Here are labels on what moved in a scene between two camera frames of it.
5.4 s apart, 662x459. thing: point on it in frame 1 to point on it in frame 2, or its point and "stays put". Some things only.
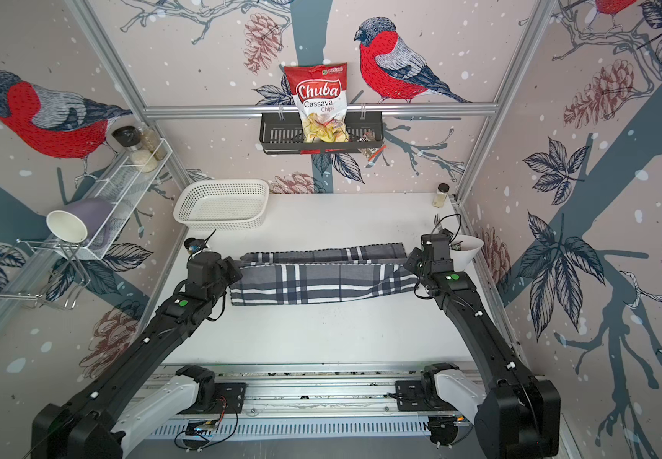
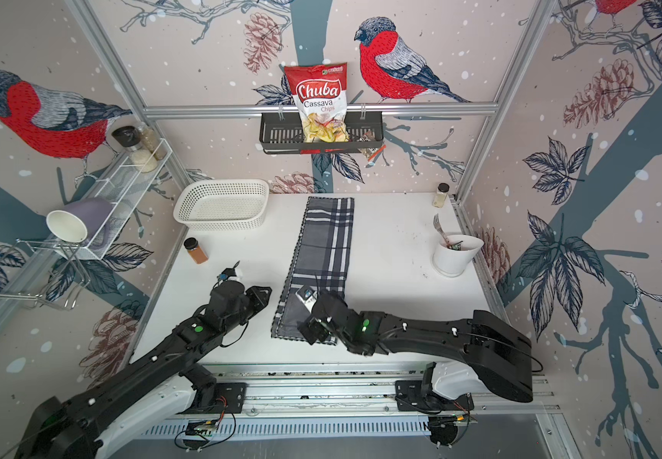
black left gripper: [229, 264] to [256, 295]
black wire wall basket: [284, 133] stays put
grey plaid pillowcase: [346, 273] to [321, 260]
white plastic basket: [228, 205] stays put
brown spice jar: [193, 245] stays put
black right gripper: [409, 262] to [310, 327]
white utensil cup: [464, 248] stays put
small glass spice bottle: [440, 196] stays put
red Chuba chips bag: [320, 92] stays put
